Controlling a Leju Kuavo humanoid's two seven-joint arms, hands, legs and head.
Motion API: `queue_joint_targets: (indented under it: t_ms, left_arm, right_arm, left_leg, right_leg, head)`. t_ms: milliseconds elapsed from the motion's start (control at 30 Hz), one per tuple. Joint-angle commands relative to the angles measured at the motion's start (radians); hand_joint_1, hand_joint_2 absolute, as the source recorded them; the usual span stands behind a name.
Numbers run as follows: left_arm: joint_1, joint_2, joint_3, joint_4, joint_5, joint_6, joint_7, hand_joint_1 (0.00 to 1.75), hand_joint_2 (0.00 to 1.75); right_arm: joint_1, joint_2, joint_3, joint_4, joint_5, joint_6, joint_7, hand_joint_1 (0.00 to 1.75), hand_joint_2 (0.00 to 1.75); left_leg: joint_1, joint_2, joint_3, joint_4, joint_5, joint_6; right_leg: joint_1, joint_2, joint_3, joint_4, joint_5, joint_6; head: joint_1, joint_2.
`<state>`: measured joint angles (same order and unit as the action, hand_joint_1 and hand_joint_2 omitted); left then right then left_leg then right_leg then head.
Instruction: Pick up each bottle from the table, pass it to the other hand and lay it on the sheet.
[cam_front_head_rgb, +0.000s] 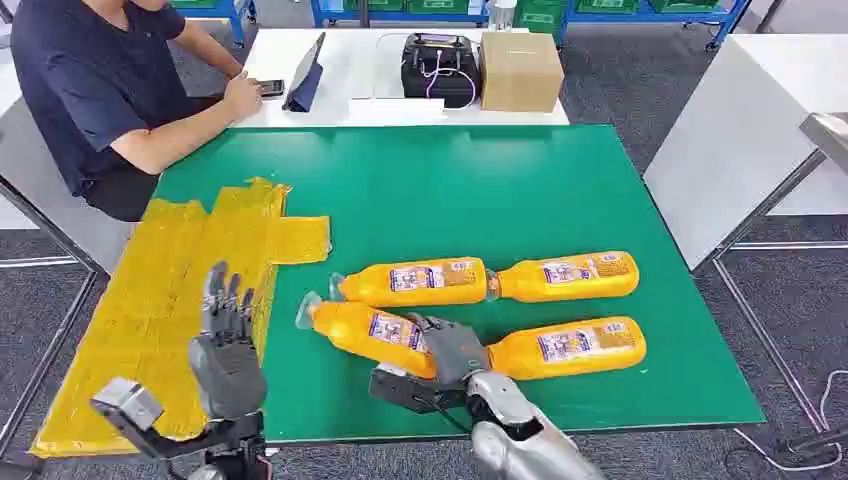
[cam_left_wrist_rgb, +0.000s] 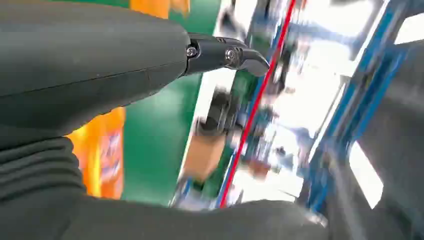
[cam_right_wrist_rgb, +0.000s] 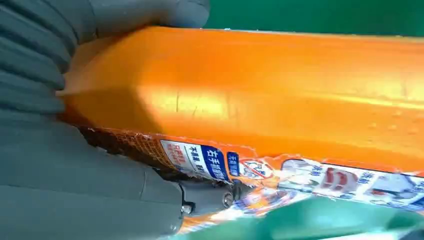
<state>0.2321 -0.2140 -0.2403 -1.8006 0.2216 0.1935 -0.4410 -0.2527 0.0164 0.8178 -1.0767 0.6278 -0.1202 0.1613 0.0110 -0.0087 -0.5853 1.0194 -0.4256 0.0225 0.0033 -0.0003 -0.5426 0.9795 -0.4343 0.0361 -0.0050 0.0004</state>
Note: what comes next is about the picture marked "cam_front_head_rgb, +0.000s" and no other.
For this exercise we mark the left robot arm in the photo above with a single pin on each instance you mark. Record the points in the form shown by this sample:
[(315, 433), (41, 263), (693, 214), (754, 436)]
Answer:
[(232, 450)]

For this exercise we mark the green plastic crate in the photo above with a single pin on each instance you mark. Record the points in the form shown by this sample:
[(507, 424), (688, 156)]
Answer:
[(536, 14)]

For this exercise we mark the white desk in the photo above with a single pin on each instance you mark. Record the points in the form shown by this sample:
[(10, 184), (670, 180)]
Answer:
[(351, 60)]

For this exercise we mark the clear plastic container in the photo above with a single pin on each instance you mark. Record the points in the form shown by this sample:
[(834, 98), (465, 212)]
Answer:
[(502, 14)]

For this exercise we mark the black smartphone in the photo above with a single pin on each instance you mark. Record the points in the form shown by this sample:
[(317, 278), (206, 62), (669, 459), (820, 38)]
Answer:
[(273, 87)]

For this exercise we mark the dark tablet with cover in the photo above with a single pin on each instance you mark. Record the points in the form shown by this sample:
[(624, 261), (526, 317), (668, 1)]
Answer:
[(305, 79)]

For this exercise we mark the person's right hand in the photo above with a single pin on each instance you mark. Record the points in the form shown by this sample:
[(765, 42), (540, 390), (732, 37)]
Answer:
[(243, 98)]

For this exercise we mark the yellow sheet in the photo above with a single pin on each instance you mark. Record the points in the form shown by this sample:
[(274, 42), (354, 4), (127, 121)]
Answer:
[(159, 291)]

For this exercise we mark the green table mat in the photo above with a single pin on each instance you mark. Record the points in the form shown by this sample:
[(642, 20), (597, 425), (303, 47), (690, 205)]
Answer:
[(464, 199)]

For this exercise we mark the steel bench corner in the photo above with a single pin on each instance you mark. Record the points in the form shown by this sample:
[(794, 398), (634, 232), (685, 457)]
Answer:
[(828, 136)]

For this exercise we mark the flat white box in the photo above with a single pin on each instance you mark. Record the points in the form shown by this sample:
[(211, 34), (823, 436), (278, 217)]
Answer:
[(397, 111)]

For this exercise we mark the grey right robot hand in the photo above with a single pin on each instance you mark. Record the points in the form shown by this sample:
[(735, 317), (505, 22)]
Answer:
[(454, 351)]

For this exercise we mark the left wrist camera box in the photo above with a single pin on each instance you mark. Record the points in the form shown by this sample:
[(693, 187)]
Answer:
[(126, 404)]

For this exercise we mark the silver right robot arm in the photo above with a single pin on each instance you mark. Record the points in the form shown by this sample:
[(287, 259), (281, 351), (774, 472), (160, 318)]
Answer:
[(523, 444)]

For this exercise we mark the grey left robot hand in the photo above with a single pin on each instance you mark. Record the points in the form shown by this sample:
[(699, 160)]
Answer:
[(228, 371)]

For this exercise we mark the black carry case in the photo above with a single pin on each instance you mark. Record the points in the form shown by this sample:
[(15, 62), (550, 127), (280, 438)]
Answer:
[(424, 66)]

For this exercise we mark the orange drink bottle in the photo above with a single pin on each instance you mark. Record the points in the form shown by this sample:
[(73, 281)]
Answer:
[(523, 281), (371, 285), (517, 358), (344, 331)]

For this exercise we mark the person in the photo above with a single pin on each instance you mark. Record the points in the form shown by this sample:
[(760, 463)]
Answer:
[(86, 86)]

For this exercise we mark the white side table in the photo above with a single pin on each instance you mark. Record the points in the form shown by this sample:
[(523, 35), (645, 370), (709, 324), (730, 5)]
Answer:
[(735, 132)]

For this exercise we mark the brown cardboard box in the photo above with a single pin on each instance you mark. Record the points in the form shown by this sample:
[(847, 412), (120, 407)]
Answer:
[(520, 73)]

